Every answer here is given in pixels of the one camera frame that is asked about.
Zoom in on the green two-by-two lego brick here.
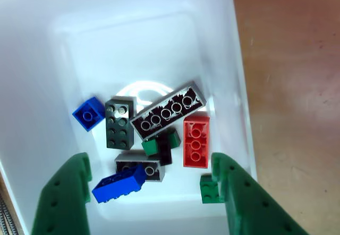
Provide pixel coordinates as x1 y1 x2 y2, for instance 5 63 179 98
141 127 182 156
199 173 225 204

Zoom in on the blue two-by-four lego brick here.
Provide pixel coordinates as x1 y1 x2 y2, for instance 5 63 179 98
91 164 147 204

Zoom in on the red two-by-four lego brick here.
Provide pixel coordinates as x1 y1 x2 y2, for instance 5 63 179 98
182 115 211 169

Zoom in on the dark green two-by-four lego brick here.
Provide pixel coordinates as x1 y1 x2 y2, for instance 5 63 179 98
104 96 138 150

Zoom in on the black lego brick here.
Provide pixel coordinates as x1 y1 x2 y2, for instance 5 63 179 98
157 134 173 166

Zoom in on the blue two-by-two lego brick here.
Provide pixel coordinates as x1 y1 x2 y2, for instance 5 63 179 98
72 96 106 132

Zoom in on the long dark grey lego brick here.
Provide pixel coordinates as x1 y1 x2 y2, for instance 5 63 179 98
130 80 207 140

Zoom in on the white plastic bin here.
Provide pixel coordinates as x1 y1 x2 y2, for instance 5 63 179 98
0 0 259 235

